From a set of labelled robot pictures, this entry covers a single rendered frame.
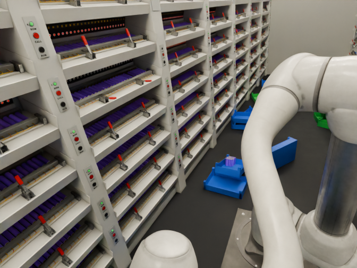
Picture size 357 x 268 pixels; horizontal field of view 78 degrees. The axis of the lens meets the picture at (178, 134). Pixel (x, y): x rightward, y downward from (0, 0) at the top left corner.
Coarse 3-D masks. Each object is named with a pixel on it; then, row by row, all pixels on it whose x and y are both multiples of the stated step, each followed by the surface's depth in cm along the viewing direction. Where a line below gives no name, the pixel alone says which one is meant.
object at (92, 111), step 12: (108, 72) 120; (156, 72) 134; (72, 84) 103; (144, 84) 122; (156, 84) 132; (108, 96) 106; (120, 96) 107; (132, 96) 115; (84, 108) 95; (96, 108) 96; (108, 108) 102; (84, 120) 92
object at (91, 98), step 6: (144, 72) 129; (150, 72) 132; (132, 78) 120; (120, 84) 112; (126, 84) 116; (132, 84) 118; (102, 90) 104; (108, 90) 106; (114, 90) 110; (90, 96) 99; (96, 96) 100; (78, 102) 93; (84, 102) 96
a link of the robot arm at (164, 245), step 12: (144, 240) 33; (156, 240) 33; (168, 240) 33; (180, 240) 34; (144, 252) 31; (156, 252) 31; (168, 252) 31; (180, 252) 31; (192, 252) 32; (132, 264) 32; (144, 264) 30; (156, 264) 30; (168, 264) 30; (180, 264) 30; (192, 264) 31
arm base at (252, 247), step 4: (252, 236) 99; (248, 240) 102; (252, 240) 100; (248, 244) 100; (252, 244) 100; (256, 244) 97; (248, 248) 99; (252, 248) 98; (256, 248) 98; (260, 248) 96; (248, 252) 98; (252, 252) 97; (256, 252) 97; (260, 252) 96
